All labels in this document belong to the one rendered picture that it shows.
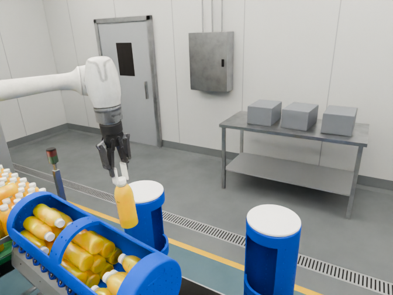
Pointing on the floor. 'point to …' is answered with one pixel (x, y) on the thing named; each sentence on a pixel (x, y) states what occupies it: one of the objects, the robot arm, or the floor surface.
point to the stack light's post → (59, 184)
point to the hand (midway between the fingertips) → (119, 173)
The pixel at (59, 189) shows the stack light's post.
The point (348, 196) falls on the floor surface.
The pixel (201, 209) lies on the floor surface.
